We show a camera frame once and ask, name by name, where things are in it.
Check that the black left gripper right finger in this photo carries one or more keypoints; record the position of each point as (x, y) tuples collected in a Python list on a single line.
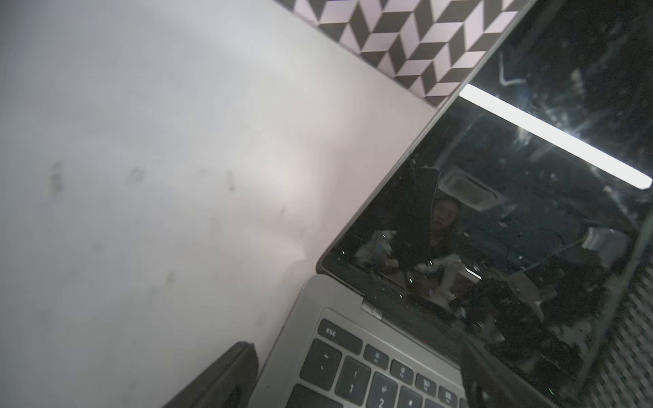
[(489, 383)]

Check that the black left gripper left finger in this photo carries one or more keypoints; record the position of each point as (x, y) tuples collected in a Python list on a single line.
[(228, 382)]

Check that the grey laptop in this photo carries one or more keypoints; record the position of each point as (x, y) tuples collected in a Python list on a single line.
[(521, 218)]

